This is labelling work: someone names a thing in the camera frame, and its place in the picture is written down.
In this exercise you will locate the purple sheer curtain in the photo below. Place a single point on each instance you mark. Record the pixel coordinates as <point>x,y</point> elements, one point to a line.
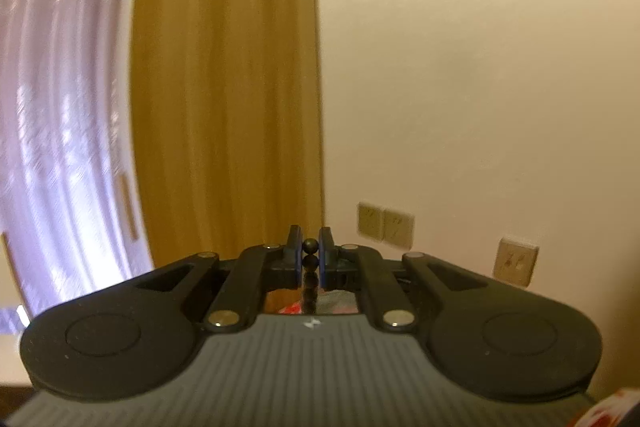
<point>60,82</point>

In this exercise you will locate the red white cloth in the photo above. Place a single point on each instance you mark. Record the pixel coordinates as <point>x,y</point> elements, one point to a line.
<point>602,409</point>

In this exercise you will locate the yellow curtain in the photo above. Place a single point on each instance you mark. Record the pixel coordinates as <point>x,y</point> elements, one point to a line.
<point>225,82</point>

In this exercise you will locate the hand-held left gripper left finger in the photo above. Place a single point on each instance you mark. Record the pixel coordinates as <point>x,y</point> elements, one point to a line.
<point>295,257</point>

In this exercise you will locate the beige wall socket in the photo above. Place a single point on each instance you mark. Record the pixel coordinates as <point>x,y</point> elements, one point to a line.
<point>516,263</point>

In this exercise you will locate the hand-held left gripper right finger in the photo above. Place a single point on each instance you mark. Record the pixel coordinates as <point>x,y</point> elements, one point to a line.
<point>326,257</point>

